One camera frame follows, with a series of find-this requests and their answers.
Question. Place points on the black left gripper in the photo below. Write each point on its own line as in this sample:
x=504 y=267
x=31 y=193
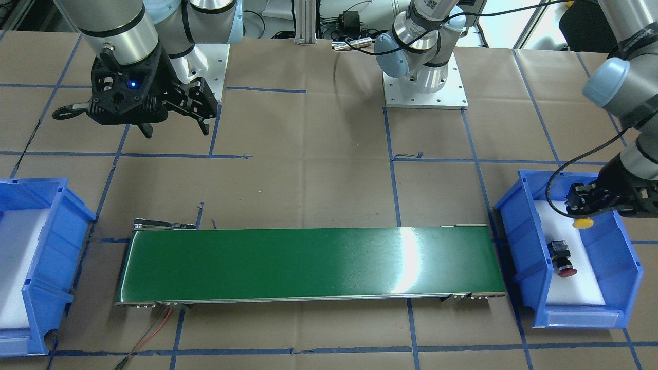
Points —
x=623 y=186

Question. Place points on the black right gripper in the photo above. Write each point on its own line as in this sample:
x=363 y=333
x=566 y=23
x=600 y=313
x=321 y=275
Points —
x=165 y=81

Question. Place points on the yellow push button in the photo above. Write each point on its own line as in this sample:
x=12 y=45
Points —
x=583 y=223

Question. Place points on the red push button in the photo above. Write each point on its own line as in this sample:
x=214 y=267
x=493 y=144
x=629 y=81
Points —
x=560 y=255

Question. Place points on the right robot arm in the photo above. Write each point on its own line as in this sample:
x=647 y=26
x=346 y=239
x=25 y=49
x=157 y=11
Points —
x=133 y=29

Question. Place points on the blue bin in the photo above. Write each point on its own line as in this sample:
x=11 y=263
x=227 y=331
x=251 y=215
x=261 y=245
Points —
x=44 y=225
x=616 y=266

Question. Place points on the white foam pad bin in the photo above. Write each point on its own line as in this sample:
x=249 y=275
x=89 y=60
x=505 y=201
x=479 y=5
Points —
x=573 y=280
x=20 y=232

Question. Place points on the green conveyor belt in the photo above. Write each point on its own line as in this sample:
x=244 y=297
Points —
x=177 y=266

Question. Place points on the black power adapter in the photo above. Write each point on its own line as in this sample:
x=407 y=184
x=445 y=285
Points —
x=349 y=23

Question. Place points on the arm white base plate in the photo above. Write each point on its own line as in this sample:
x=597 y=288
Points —
x=434 y=88
x=208 y=61

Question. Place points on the aluminium profile post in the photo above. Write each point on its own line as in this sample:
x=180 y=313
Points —
x=305 y=17

